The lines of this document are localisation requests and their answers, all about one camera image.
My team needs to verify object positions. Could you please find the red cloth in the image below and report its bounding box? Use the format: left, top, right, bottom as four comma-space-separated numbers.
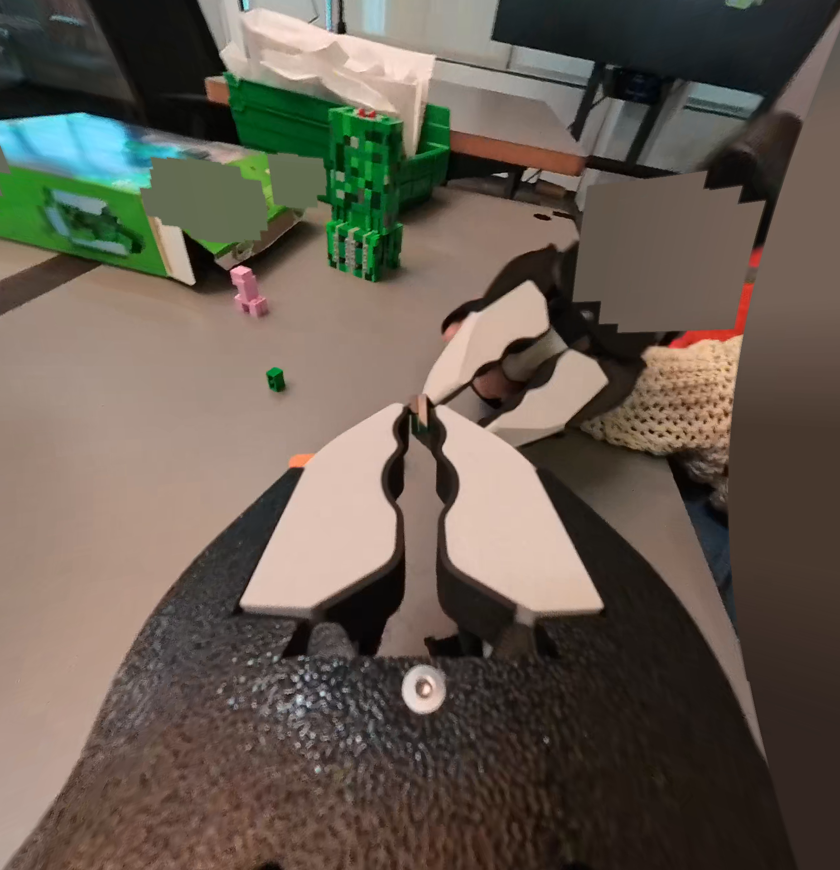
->
668, 248, 761, 351

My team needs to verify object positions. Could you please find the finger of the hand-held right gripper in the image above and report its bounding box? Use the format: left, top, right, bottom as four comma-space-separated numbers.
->
480, 350, 610, 450
422, 280, 551, 407

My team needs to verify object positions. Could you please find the green lego set box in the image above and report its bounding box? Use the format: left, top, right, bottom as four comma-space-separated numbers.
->
0, 112, 305, 286

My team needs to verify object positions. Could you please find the person's blue jeans leg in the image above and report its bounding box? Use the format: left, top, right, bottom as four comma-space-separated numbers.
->
685, 499, 737, 626

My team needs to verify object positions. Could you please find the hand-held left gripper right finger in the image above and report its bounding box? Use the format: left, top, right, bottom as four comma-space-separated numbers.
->
430, 404, 606, 625

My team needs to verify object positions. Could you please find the black monitor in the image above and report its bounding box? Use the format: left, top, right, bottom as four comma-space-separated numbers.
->
491, 0, 840, 82

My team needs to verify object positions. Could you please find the dark chair back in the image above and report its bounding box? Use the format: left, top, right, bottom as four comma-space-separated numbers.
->
705, 109, 805, 191

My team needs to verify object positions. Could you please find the person's right forearm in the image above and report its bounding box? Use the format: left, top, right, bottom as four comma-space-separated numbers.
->
579, 336, 743, 504

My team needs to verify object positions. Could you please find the grey desk brown edge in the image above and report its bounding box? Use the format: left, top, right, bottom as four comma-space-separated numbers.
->
206, 58, 734, 181

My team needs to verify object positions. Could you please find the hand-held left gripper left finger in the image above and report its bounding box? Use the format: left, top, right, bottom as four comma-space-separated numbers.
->
238, 401, 413, 618

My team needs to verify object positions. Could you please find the pink lego pig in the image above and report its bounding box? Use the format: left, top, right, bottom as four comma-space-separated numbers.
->
230, 265, 270, 319

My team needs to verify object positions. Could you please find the green lego creeper figure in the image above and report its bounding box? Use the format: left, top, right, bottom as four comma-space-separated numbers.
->
325, 105, 406, 281

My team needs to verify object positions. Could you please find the green plastic crate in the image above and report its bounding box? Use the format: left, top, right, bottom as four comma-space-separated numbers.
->
224, 71, 452, 208

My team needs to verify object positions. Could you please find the person's right hand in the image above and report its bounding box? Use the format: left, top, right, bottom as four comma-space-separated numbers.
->
474, 370, 523, 409

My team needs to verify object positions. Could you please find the black office chair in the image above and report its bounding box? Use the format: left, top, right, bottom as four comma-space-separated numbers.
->
87, 0, 241, 147

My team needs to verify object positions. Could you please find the black monitor stand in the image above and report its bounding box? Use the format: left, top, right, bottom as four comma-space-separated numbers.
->
570, 61, 689, 160

